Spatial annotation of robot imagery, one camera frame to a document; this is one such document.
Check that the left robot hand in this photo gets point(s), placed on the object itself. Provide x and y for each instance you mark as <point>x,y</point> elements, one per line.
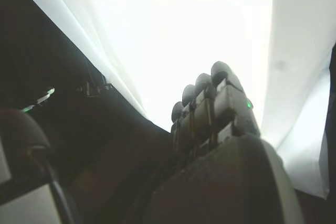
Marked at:
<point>223,176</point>

